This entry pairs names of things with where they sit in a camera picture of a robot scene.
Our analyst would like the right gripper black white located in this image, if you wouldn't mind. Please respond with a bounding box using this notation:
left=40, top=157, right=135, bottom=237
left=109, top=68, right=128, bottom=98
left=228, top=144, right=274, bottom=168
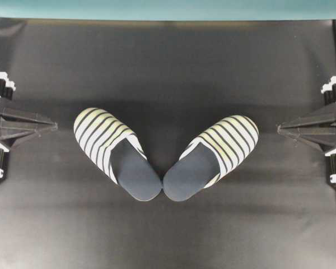
left=278, top=76, right=336, bottom=185

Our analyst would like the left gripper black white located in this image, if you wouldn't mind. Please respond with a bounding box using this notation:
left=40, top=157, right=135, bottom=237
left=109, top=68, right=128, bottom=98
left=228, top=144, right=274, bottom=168
left=0, top=72, right=58, bottom=179

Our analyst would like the striped slipper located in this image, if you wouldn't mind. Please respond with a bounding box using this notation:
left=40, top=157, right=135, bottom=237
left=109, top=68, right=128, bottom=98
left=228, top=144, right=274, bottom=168
left=163, top=115, right=259, bottom=202
left=73, top=108, right=162, bottom=202

